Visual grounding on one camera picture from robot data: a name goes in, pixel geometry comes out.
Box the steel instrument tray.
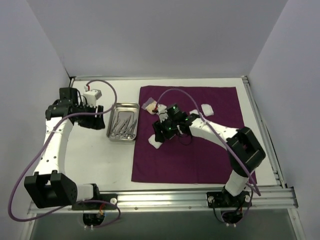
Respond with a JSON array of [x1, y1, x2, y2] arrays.
[[106, 102, 140, 143]]

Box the steel forceps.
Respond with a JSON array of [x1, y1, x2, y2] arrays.
[[120, 114, 137, 140], [109, 114, 123, 139]]

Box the purple surgical cloth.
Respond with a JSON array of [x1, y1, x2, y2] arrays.
[[131, 86, 245, 184]]

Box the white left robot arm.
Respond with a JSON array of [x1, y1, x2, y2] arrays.
[[24, 87, 105, 210]]

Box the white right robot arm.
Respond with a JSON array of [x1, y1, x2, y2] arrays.
[[149, 104, 266, 207]]

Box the white gauze pad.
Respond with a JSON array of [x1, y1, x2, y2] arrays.
[[187, 109, 200, 122], [148, 134, 163, 149], [201, 103, 215, 117]]

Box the clear bag of cotton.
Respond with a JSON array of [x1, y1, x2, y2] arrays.
[[141, 97, 159, 115]]

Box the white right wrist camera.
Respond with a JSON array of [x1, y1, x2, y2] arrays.
[[156, 104, 168, 123]]

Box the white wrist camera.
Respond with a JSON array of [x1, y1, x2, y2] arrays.
[[156, 104, 168, 123], [83, 85, 102, 107]]

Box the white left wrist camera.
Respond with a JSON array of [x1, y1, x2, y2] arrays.
[[83, 85, 102, 107]]

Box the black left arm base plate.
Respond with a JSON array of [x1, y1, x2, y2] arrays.
[[71, 193, 118, 211]]

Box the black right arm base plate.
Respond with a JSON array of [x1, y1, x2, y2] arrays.
[[206, 190, 250, 209]]

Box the aluminium right rail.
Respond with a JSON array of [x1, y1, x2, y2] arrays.
[[241, 75, 288, 188]]

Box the aluminium rail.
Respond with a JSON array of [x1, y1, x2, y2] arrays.
[[241, 75, 288, 188], [27, 187, 299, 214]]

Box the aluminium front rail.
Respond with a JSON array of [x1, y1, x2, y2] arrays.
[[27, 187, 299, 214]]

